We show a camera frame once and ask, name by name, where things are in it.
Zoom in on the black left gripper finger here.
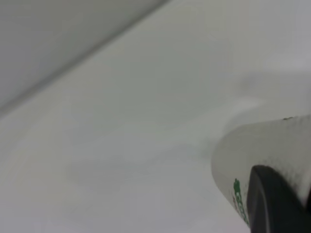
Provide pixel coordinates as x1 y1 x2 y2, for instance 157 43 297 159
246 165 311 233

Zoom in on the white paper coffee cup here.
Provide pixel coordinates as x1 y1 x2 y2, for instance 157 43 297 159
210 115 311 228

